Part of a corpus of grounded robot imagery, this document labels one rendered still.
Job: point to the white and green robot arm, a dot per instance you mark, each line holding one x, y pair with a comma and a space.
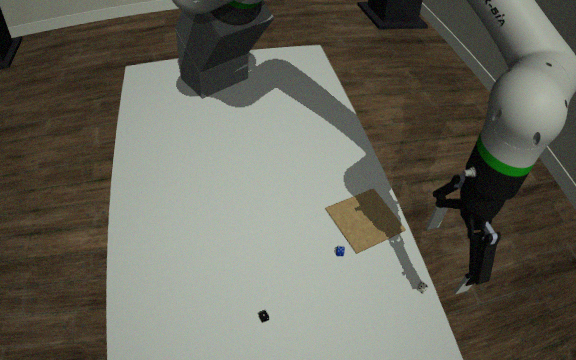
527, 106

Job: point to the white die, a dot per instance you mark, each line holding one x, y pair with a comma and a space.
422, 287

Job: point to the black die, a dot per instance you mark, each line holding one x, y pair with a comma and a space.
263, 316

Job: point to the tan square mat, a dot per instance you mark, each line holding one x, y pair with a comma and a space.
365, 220

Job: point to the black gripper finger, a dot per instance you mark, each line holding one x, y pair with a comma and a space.
442, 204
480, 266

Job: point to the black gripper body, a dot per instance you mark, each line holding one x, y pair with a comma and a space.
485, 208

